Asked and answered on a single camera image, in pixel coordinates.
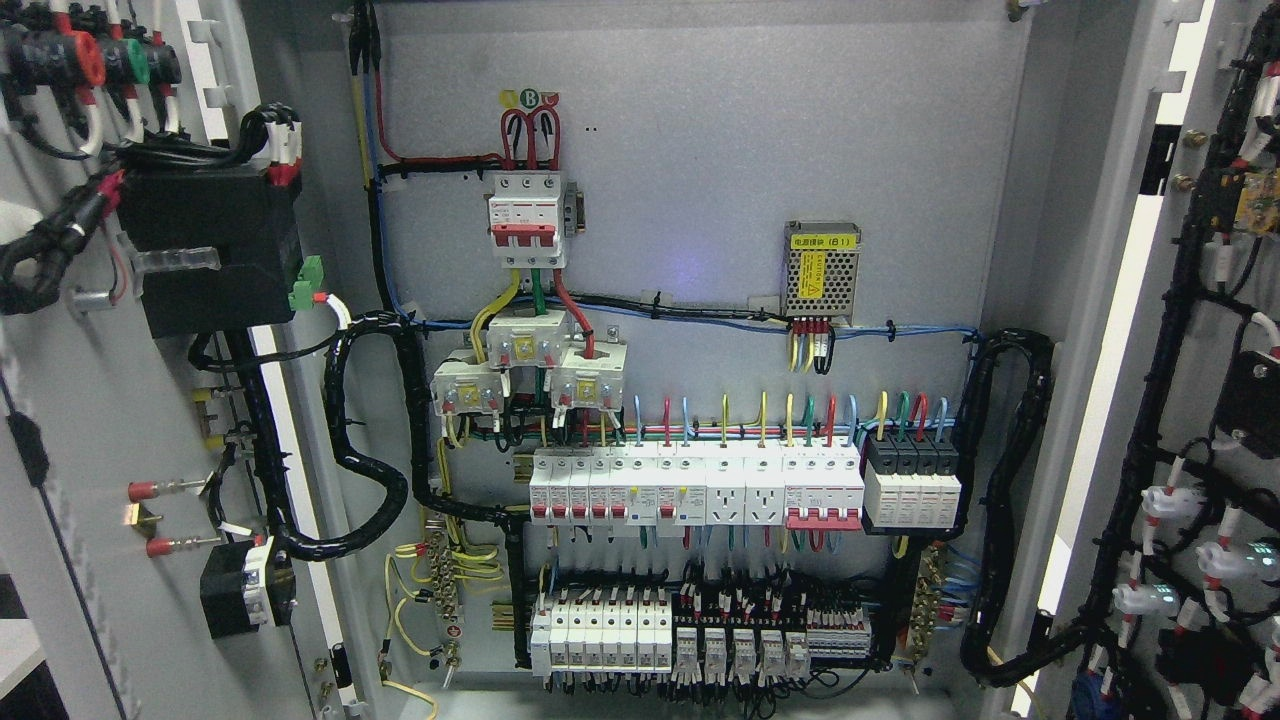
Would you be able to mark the grey cabinet door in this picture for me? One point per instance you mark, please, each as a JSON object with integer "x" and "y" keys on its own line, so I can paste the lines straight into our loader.
{"x": 1168, "y": 602}
{"x": 124, "y": 634}

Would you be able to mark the white current transformers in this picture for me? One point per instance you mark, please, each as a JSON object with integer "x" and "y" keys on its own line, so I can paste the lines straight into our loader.
{"x": 530, "y": 352}

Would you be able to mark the red main circuit breaker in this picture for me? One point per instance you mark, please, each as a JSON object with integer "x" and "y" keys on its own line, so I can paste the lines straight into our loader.
{"x": 531, "y": 215}

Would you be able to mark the metal mesh power supply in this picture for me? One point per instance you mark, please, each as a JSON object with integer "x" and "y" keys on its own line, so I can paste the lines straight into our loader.
{"x": 822, "y": 261}

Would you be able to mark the white socket breaker row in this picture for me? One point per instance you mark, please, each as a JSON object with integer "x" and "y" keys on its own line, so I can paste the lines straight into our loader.
{"x": 668, "y": 488}

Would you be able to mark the white lower breaker row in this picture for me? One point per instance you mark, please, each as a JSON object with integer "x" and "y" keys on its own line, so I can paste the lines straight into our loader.
{"x": 616, "y": 629}

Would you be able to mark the relay terminal block row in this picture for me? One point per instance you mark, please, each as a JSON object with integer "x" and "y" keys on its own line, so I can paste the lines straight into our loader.
{"x": 743, "y": 633}

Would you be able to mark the black surge protector module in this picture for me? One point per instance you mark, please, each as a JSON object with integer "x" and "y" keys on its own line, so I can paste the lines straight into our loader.
{"x": 911, "y": 486}

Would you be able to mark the black digital power meter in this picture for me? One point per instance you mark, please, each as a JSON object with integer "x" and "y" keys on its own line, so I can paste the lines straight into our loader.
{"x": 219, "y": 249}

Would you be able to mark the white rotary selector switch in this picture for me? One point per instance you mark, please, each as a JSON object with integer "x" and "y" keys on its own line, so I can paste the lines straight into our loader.
{"x": 245, "y": 585}

